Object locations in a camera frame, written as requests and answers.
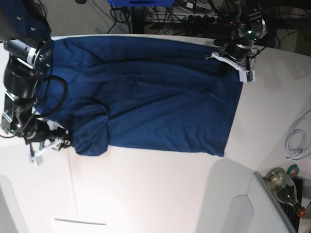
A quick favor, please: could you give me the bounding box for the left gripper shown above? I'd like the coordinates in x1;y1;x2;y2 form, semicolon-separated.
218;41;256;75

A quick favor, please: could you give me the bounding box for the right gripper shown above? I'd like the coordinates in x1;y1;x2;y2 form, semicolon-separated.
23;121;72;148

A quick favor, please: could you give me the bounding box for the blue t-shirt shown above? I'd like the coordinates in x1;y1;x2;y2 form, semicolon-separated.
50;36;243;157

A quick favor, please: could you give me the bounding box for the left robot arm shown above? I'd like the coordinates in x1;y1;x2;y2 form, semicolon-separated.
209;0;267;83

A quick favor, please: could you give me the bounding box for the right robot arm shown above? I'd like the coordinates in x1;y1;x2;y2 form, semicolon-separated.
0;0;71;149

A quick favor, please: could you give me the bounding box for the black power strip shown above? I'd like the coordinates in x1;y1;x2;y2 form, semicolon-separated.
187;15;233;25

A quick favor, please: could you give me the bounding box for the green tape roll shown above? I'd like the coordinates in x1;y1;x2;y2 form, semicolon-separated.
287;164;299;178

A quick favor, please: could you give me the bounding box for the blue box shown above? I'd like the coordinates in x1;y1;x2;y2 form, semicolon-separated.
108;0;174;7

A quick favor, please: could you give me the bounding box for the clear plastic bottle red cap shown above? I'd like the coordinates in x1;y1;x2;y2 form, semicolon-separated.
266;167;306;218

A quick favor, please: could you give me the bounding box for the black tray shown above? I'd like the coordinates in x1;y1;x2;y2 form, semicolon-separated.
280;178;303;232

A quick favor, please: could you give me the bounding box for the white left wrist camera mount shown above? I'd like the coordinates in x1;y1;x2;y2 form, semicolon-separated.
205;51;256;83

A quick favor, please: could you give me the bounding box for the white coiled cable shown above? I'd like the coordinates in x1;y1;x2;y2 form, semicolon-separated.
284;116;311;161

